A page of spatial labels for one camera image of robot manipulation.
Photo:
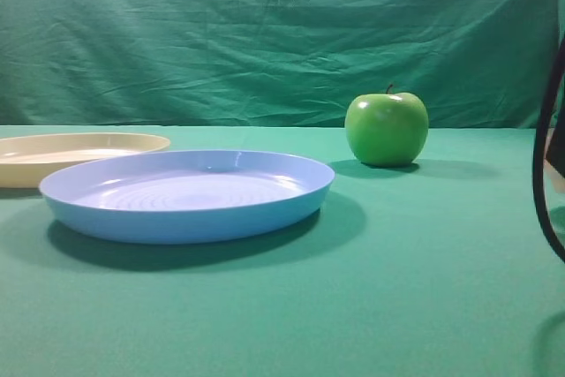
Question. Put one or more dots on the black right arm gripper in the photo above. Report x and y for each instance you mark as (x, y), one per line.
(554, 148)

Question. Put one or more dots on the blue plate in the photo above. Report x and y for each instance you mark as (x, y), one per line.
(187, 197)

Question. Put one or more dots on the pale yellow plate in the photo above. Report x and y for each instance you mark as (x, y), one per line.
(27, 160)

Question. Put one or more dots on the green tablecloth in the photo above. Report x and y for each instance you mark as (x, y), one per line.
(438, 270)

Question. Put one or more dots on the green apple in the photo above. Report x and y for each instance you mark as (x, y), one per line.
(386, 130)

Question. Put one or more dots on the green backdrop cloth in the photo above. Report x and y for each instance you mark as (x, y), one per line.
(474, 63)

